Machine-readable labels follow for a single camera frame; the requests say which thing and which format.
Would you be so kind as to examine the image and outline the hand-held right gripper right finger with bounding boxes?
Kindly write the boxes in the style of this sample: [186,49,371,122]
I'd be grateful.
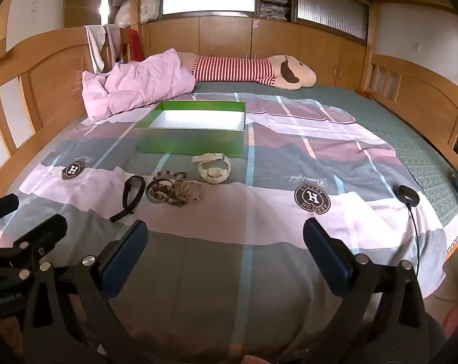
[303,218,432,364]

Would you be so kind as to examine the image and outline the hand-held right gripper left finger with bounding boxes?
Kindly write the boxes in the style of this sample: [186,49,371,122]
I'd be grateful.
[22,220,150,364]

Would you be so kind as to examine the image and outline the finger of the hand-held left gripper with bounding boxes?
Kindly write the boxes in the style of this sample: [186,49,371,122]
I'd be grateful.
[10,214,68,279]
[0,193,20,228]

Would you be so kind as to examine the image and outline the black wristband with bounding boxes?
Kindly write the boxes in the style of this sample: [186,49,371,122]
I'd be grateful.
[109,175,145,223]

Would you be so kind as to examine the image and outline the brown bead bracelet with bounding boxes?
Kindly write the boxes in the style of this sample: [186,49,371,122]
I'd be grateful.
[145,180,175,204]

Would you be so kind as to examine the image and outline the pale pink bead bracelet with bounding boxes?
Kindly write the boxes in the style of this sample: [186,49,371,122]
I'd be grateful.
[171,181,205,208]

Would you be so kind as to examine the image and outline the white wrist watch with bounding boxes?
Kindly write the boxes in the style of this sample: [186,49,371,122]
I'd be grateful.
[192,152,233,185]

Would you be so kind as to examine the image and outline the green cardboard box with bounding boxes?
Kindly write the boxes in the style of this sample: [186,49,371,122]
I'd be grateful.
[133,101,246,158]

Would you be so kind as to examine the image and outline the plaid bedsheet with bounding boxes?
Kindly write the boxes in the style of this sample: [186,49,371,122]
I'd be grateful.
[0,91,448,364]

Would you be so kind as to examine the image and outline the black round device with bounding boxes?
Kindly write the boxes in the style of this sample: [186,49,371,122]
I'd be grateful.
[393,184,415,203]

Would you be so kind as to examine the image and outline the pink quilt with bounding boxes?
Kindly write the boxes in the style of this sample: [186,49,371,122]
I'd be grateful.
[81,48,198,122]

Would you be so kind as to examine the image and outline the grey white hanging garment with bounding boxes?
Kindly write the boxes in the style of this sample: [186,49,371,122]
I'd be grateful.
[84,25,109,75]

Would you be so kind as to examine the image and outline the wooden bed footboard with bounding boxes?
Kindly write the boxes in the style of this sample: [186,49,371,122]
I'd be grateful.
[359,53,458,175]

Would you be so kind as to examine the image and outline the pink grey hanging garment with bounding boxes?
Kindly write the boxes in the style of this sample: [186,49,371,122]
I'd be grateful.
[104,24,122,69]

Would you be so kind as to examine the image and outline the red cloth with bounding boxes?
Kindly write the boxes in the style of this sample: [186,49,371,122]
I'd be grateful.
[128,28,145,63]

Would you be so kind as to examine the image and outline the striped shirt plush doll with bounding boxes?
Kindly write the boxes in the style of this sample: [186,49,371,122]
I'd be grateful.
[179,54,317,91]

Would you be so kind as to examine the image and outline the white stuffed bags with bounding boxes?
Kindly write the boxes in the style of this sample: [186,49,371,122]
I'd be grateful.
[114,0,163,28]

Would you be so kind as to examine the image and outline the narrow frosted glass window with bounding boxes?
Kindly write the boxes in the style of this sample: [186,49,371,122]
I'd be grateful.
[296,0,368,42]

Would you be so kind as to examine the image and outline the black cable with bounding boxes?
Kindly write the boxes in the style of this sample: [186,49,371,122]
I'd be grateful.
[406,200,422,278]

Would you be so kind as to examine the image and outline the wooden wall cabinets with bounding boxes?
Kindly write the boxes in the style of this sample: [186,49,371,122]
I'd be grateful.
[141,14,370,92]

